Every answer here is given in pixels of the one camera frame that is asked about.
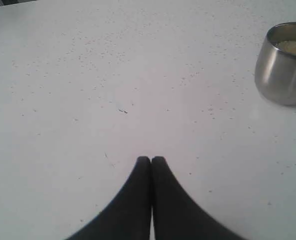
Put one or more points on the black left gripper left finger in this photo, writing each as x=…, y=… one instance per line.
x=128, y=215

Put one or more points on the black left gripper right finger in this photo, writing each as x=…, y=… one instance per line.
x=175, y=215

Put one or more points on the stainless steel cup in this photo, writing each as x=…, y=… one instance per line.
x=275, y=72

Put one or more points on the yellow and white grains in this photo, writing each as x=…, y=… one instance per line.
x=287, y=46

